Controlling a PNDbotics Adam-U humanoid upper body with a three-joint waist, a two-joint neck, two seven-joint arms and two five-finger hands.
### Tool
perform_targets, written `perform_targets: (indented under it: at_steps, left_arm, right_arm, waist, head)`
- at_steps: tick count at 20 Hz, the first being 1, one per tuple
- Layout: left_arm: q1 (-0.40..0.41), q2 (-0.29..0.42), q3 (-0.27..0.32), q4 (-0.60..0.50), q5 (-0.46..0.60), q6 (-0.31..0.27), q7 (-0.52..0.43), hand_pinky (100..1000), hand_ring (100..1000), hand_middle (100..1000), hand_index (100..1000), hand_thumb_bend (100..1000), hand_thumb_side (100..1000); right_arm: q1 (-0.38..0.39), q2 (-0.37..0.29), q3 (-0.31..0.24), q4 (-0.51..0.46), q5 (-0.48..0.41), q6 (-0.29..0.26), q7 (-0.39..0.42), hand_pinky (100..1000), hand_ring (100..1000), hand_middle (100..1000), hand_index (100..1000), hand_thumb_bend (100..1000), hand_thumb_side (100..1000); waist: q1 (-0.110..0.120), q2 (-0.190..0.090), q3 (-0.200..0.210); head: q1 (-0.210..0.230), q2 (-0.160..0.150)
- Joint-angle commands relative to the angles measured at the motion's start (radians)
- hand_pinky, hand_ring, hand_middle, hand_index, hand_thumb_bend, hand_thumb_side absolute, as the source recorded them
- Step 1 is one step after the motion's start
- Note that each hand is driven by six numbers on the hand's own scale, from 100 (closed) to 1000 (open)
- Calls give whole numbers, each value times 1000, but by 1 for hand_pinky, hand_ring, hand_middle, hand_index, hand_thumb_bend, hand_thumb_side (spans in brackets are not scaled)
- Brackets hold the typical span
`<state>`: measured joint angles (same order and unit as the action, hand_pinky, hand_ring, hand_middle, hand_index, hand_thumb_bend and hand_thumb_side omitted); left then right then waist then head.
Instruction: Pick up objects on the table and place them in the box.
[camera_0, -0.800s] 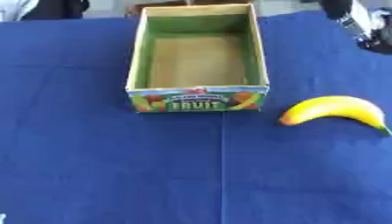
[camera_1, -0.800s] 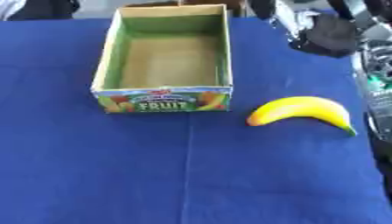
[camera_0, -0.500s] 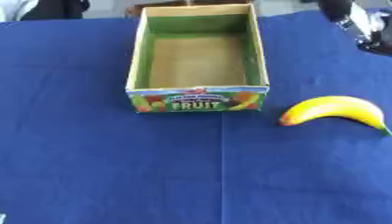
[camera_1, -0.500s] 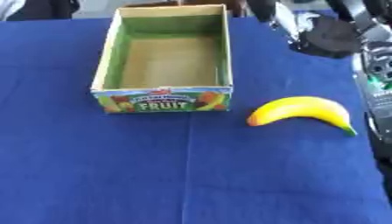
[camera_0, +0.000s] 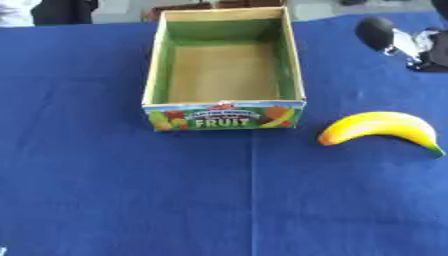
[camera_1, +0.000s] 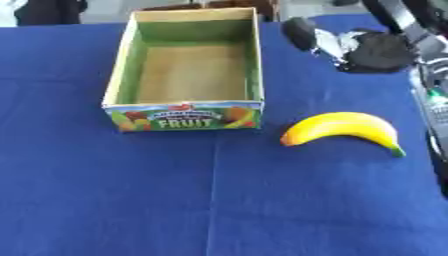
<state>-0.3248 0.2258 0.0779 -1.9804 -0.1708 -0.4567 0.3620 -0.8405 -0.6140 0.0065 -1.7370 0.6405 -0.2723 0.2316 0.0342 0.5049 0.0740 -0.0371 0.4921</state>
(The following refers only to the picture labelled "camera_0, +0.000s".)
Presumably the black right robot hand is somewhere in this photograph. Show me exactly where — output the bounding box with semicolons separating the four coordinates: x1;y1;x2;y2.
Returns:
353;16;448;73

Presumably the yellow toy banana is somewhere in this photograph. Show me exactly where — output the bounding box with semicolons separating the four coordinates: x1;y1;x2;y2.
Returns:
316;111;448;158

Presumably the brown wooden furniture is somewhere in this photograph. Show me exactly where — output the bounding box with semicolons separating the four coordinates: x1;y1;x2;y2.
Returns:
143;0;287;22

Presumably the cardboard fruit box green inside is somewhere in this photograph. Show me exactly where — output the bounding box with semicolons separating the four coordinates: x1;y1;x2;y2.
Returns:
140;5;308;133

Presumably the black chair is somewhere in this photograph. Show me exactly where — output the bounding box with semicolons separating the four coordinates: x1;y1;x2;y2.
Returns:
29;0;100;26

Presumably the person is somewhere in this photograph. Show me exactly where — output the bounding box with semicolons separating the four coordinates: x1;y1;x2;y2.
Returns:
0;0;44;28

